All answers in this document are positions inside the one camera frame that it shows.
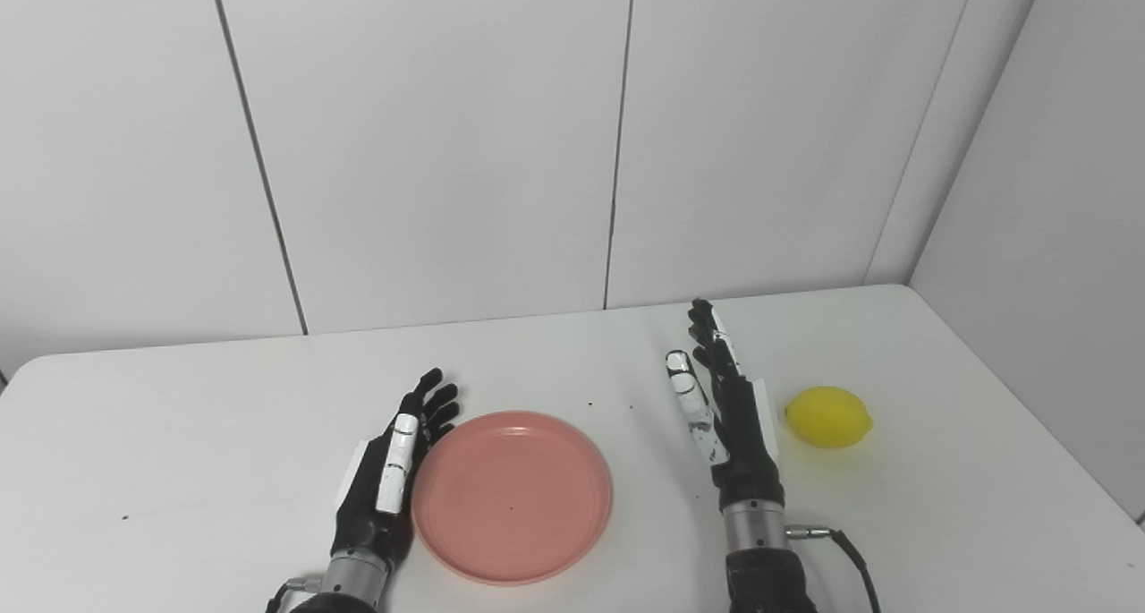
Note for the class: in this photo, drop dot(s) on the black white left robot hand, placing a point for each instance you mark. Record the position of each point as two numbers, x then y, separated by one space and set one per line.
371 497

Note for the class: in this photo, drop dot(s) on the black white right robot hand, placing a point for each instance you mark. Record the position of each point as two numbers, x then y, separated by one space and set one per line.
738 443

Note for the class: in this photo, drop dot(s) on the yellow lemon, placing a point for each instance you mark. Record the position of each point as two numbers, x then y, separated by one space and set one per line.
827 416

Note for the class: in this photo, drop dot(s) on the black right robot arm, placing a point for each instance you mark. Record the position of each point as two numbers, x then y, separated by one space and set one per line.
760 559

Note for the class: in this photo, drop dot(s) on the pink round plate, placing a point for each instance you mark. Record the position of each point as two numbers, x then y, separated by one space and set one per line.
512 498

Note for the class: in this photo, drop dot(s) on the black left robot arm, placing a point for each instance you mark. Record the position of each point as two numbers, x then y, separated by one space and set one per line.
344 586

